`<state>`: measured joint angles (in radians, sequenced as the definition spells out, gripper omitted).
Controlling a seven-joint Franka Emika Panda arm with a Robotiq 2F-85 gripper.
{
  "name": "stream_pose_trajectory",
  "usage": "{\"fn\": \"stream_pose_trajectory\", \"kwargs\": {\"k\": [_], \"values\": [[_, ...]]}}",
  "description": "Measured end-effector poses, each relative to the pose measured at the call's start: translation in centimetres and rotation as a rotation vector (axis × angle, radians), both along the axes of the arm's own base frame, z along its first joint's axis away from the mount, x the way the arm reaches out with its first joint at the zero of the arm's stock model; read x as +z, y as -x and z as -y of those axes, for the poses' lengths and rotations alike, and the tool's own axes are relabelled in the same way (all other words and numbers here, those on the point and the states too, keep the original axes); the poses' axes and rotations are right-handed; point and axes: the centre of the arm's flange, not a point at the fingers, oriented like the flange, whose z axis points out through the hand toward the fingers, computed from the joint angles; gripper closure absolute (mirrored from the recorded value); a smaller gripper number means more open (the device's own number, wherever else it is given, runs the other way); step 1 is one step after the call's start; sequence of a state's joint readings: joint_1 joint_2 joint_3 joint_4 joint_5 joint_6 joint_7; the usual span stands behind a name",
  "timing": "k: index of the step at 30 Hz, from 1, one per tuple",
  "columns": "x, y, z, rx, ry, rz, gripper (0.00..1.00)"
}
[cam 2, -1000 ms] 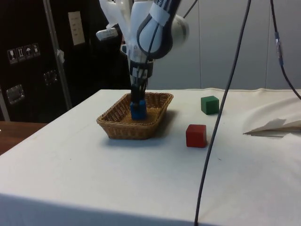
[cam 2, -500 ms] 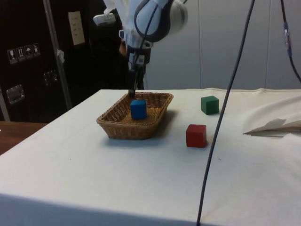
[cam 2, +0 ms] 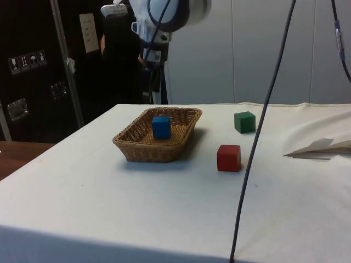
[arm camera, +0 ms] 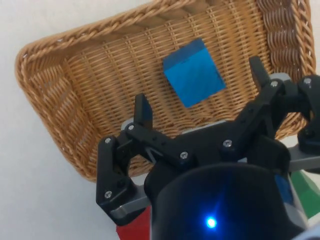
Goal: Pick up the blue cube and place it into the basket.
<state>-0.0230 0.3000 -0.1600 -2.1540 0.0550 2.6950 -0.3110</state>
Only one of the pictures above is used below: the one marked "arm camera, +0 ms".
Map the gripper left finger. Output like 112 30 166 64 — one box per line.
95 93 198 226

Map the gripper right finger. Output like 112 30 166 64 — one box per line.
220 55 320 155

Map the blue cube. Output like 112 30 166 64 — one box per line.
162 37 227 109

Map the wicker basket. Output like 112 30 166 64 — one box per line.
14 0 317 184

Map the red block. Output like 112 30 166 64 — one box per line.
115 205 152 240

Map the green block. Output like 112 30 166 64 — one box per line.
290 169 320 221

